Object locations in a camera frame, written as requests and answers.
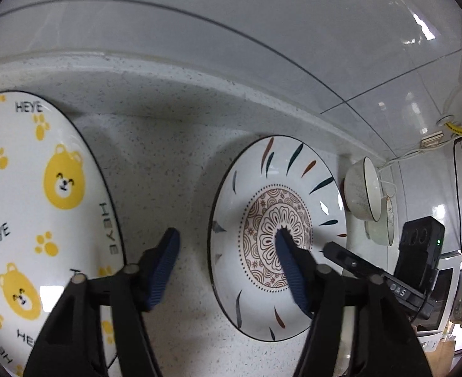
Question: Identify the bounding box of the white plate with mandala pattern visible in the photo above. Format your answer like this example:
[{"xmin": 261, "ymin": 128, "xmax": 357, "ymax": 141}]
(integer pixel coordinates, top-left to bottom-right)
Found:
[{"xmin": 207, "ymin": 134, "xmax": 348, "ymax": 341}]

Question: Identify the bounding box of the wall socket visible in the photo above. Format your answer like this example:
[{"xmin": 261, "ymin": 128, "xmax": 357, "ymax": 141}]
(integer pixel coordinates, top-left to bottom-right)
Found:
[{"xmin": 421, "ymin": 129, "xmax": 444, "ymax": 148}]

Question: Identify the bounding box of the black cable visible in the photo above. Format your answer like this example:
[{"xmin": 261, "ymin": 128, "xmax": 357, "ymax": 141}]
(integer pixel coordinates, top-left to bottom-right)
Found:
[{"xmin": 452, "ymin": 137, "xmax": 462, "ymax": 253}]

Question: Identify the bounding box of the white cable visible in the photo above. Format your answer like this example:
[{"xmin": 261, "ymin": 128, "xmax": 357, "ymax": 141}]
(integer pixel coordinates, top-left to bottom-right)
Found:
[{"xmin": 375, "ymin": 147, "xmax": 426, "ymax": 199}]

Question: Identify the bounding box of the white bowl with black rim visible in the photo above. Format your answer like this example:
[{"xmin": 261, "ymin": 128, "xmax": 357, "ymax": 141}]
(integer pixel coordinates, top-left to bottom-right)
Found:
[{"xmin": 341, "ymin": 156, "xmax": 384, "ymax": 221}]

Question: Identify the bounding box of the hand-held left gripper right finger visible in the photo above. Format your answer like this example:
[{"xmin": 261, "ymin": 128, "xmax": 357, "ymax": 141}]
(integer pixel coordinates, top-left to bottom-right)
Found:
[{"xmin": 274, "ymin": 228, "xmax": 432, "ymax": 377}]

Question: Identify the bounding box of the white plate with yellow bears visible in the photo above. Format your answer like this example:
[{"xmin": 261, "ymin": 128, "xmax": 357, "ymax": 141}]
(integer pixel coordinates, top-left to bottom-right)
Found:
[{"xmin": 0, "ymin": 91, "xmax": 126, "ymax": 377}]

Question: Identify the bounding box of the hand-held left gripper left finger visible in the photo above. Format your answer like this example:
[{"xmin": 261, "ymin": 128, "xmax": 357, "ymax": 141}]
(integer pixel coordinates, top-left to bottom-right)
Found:
[{"xmin": 22, "ymin": 227, "xmax": 181, "ymax": 377}]

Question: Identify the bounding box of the white appliance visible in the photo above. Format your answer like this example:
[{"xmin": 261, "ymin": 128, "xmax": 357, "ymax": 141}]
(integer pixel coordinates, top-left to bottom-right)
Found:
[{"xmin": 415, "ymin": 257, "xmax": 462, "ymax": 352}]

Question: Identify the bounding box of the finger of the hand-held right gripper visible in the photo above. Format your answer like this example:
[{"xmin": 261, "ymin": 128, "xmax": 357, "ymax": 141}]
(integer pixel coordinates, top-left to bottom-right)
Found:
[{"xmin": 323, "ymin": 242, "xmax": 387, "ymax": 279}]

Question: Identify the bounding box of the white bowl with brown rim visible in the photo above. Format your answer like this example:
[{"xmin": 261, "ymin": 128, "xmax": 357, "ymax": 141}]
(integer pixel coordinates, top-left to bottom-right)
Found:
[{"xmin": 364, "ymin": 195, "xmax": 396, "ymax": 246}]

